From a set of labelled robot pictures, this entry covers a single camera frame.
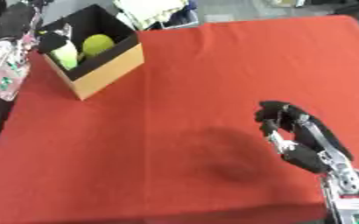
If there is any pale green cylinder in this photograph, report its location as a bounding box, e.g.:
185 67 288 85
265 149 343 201
49 39 81 71

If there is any tan cardboard box black inside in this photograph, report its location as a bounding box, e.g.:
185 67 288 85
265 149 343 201
35 3 146 102

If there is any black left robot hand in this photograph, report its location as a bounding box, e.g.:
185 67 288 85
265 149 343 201
0 2 73 54

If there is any white bag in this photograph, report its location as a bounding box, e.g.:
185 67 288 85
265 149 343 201
112 0 201 31

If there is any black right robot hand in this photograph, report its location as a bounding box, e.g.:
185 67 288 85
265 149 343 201
253 100 356 175

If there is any yellow-green ball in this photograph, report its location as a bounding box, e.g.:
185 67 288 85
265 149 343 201
81 33 117 59

